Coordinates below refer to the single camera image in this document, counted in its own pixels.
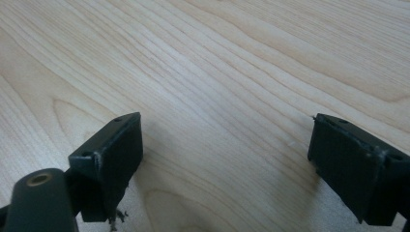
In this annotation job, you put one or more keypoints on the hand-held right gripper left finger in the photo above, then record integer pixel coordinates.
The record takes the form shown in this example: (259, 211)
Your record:
(112, 161)

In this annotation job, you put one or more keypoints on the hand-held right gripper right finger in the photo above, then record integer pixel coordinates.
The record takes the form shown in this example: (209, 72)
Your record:
(351, 161)

